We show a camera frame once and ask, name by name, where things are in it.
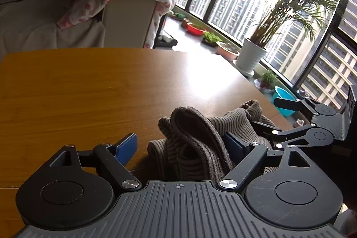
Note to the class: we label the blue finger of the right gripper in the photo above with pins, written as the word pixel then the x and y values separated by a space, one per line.
pixel 306 136
pixel 307 107

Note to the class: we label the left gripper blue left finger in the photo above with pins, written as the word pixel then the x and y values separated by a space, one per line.
pixel 110 162

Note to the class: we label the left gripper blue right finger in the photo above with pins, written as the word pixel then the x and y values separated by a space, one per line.
pixel 248 159

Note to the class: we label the brown striped sweater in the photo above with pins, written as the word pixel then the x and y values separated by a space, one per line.
pixel 193 148

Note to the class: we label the small green potted plant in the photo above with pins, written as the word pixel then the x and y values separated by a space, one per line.
pixel 269 79

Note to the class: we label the white ribbed plant pot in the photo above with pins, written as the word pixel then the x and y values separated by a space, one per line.
pixel 249 57

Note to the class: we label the pink flower pot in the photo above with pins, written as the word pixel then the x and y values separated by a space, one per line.
pixel 227 51

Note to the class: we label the black white floor cleaner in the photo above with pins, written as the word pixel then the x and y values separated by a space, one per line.
pixel 165 41

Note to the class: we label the black tray with greens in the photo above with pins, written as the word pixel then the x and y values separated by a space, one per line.
pixel 210 39

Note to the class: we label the red plastic basin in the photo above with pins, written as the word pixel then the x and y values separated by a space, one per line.
pixel 195 29

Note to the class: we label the green slippers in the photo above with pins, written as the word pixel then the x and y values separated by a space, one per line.
pixel 178 16

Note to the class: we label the beige covered sofa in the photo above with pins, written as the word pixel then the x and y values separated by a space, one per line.
pixel 28 25

